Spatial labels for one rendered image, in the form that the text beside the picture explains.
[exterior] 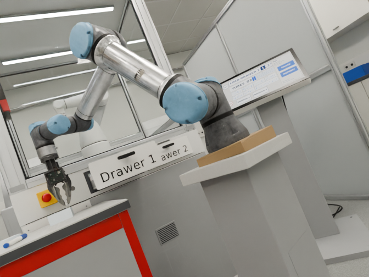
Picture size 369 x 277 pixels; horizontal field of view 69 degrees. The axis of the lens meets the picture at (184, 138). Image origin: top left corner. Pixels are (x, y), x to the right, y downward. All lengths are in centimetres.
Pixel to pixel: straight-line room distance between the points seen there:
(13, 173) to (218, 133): 98
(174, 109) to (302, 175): 122
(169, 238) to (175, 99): 95
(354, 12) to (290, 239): 343
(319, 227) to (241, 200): 113
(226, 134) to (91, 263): 54
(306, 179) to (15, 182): 158
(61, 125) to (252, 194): 77
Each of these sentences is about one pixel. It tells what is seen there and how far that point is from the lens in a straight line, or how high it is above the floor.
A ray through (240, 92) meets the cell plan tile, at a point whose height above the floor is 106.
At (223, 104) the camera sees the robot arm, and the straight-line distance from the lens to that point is 89.
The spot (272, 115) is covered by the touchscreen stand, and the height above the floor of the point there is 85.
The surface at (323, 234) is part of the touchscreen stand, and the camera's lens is 194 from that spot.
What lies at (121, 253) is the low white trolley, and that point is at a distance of 88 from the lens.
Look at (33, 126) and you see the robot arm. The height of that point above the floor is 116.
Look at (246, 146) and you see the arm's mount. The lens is 79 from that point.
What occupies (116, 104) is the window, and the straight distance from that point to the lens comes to 157.
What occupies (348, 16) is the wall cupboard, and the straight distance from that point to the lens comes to 408.
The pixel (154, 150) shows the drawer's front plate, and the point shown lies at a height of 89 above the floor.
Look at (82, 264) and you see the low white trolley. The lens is 87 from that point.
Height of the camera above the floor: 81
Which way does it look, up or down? 4 degrees up
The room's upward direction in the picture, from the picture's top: 22 degrees counter-clockwise
